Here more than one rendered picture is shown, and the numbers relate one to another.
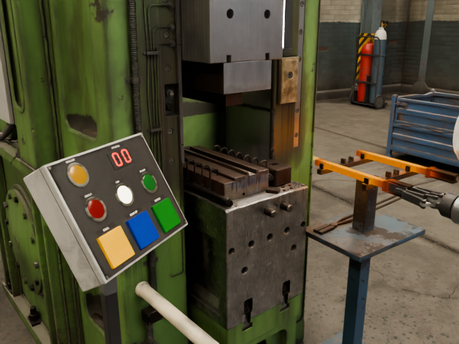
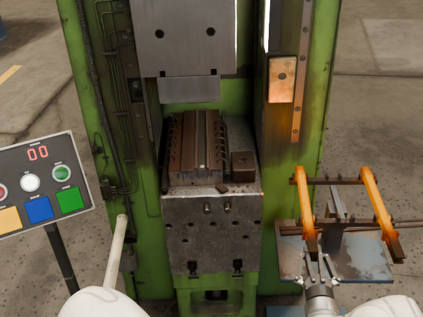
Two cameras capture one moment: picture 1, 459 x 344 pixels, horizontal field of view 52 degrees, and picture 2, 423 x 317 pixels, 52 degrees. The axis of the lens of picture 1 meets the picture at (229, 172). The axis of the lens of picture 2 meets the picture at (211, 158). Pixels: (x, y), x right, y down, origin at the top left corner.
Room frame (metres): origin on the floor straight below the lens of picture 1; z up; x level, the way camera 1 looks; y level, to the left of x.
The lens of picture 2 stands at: (0.59, -0.89, 1.98)
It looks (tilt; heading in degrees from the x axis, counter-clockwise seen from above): 37 degrees down; 40
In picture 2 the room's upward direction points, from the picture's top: 3 degrees counter-clockwise
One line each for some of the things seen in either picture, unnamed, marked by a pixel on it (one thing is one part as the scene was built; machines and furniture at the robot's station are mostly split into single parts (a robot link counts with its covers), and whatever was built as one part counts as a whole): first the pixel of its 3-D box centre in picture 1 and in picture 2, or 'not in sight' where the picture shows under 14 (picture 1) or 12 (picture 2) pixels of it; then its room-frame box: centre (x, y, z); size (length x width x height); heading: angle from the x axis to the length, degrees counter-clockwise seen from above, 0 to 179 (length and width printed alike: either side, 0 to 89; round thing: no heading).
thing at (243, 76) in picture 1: (208, 71); (191, 61); (1.67, 0.07, 1.32); 0.42 x 0.20 x 0.10; 39
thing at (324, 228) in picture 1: (362, 212); (355, 226); (1.86, -0.57, 0.70); 0.60 x 0.04 x 0.01; 131
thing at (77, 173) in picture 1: (78, 175); not in sight; (0.98, 0.33, 1.16); 0.05 x 0.03 x 0.04; 129
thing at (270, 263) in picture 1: (220, 230); (212, 190); (1.71, 0.04, 0.69); 0.56 x 0.38 x 0.45; 39
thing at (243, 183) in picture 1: (210, 169); (196, 143); (1.67, 0.07, 0.96); 0.42 x 0.20 x 0.09; 39
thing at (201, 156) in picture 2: (215, 159); (202, 136); (1.69, 0.05, 0.99); 0.42 x 0.05 x 0.01; 39
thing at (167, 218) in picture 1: (164, 215); (70, 200); (1.12, 0.17, 1.01); 0.07 x 0.05 x 0.07; 154
